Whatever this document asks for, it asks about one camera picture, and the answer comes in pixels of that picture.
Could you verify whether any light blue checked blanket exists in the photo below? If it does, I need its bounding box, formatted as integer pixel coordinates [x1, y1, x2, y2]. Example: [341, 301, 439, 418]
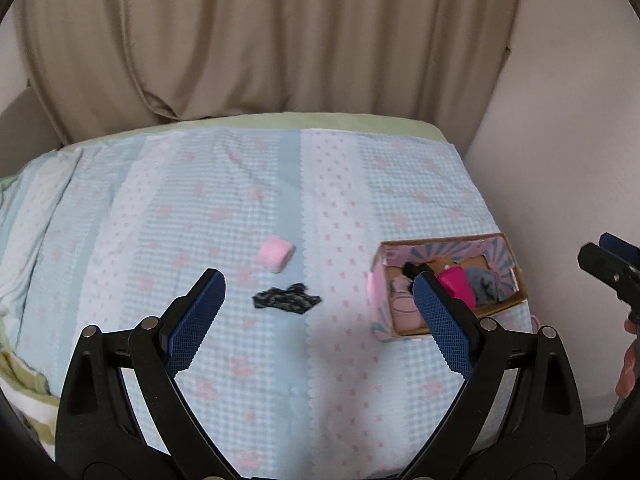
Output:
[0, 127, 539, 480]

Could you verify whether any magenta pouch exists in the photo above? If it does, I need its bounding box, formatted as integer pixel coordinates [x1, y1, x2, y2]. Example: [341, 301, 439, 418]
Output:
[434, 266, 476, 307]

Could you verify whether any pink patterned cardboard box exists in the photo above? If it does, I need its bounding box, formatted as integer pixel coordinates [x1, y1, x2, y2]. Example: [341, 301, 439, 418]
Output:
[367, 232, 530, 342]

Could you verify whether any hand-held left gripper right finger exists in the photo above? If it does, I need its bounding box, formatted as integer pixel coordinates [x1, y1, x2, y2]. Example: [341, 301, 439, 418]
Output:
[400, 270, 586, 480]

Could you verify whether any light green bed sheet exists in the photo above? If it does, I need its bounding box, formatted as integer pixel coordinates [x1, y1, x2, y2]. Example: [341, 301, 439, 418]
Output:
[0, 112, 449, 456]

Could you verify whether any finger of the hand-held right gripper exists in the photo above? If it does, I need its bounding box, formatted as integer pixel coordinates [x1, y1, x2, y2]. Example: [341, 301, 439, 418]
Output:
[598, 232, 640, 262]
[577, 242, 640, 306]

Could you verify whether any grey sock roll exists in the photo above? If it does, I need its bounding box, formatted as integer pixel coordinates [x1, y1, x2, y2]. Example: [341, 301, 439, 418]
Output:
[462, 265, 501, 306]

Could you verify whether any grey beige headboard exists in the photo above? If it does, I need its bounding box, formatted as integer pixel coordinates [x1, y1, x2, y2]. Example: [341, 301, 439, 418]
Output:
[0, 80, 64, 179]

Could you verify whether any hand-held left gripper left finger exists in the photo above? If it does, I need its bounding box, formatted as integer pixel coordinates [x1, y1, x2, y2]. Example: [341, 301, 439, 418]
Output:
[54, 268, 242, 480]

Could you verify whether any beige curtain panel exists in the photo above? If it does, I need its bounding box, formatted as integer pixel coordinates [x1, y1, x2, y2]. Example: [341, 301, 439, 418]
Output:
[125, 0, 524, 124]
[14, 0, 177, 147]

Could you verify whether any person's right hand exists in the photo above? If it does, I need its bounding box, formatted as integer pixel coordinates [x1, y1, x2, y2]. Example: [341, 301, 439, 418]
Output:
[614, 317, 640, 401]

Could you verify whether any pink sock roll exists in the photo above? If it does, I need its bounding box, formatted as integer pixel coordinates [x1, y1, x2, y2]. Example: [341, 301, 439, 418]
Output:
[257, 236, 295, 274]

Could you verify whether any dark patterned cloth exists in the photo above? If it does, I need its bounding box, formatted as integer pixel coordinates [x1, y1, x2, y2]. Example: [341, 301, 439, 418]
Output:
[252, 282, 322, 316]

